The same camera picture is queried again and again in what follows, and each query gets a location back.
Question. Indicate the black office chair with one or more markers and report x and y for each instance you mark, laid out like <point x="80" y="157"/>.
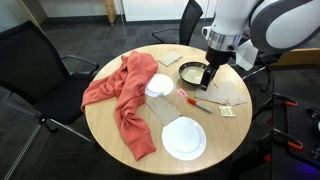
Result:
<point x="188" y="22"/>
<point x="31" y="67"/>

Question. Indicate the grey marker with red cap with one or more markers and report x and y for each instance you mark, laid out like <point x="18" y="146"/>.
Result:
<point x="195" y="103"/>

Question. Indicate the brown paper napkin upper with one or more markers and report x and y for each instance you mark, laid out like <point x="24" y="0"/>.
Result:
<point x="227" y="93"/>

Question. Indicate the green white sachet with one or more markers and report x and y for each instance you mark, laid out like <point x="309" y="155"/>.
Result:
<point x="226" y="111"/>

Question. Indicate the brown paper napkin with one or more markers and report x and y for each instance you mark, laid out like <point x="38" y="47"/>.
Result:
<point x="227" y="93"/>
<point x="213" y="94"/>

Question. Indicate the brown paper napkin lower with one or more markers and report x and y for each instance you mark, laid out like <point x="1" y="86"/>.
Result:
<point x="213" y="94"/>

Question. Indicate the white plate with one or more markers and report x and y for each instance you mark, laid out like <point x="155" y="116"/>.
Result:
<point x="184" y="139"/>

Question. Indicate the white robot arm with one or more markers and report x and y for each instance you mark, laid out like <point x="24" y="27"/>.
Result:
<point x="276" y="26"/>

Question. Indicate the orange black clamp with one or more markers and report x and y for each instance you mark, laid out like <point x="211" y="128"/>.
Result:
<point x="275" y="96"/>
<point x="283" y="137"/>

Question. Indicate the pink sweetener packet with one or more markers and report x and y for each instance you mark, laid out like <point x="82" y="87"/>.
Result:
<point x="181" y="92"/>

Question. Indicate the orange black clamp upper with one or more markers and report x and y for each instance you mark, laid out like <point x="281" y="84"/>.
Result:
<point x="275" y="96"/>

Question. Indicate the black rimmed cream bowl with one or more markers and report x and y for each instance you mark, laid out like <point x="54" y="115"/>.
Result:
<point x="192" y="72"/>

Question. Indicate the orange black clamp lower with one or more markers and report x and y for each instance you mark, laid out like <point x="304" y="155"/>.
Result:
<point x="283" y="137"/>

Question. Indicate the red orange cloth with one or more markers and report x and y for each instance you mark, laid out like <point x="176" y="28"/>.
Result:
<point x="127" y="84"/>

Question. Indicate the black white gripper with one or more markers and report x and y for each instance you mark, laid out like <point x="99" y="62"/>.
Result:
<point x="215" y="58"/>

